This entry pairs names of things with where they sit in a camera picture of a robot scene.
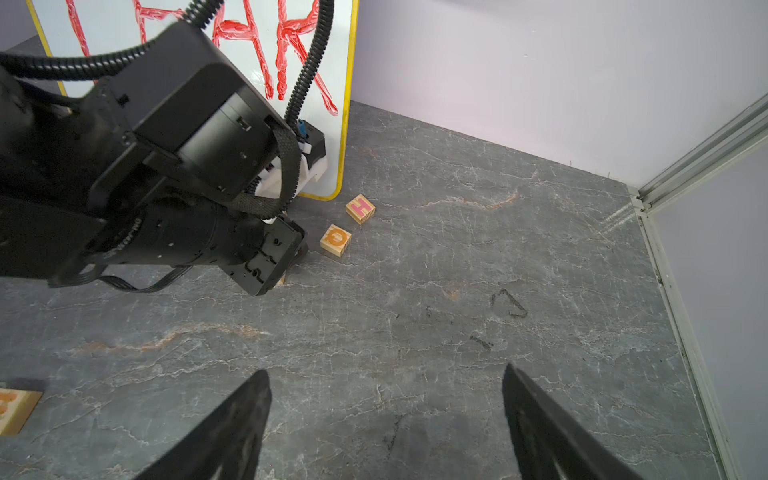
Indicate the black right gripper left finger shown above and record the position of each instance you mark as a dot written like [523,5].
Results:
[227,443]

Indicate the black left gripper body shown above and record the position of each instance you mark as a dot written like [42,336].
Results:
[181,232]

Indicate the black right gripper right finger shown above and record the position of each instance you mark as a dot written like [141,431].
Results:
[548,442]

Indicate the wooden block orange E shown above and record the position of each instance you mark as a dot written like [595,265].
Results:
[16,407]

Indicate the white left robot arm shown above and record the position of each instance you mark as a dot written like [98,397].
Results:
[176,160]

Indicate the whiteboard with red PEAR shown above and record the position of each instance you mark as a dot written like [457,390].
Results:
[268,41]

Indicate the wooden block orange O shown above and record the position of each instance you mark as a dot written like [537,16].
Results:
[335,240]

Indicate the wooden block pink H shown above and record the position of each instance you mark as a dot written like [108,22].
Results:
[360,209]

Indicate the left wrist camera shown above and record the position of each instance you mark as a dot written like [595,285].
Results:
[309,160]

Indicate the aluminium frame rail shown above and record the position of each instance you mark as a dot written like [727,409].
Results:
[704,219]

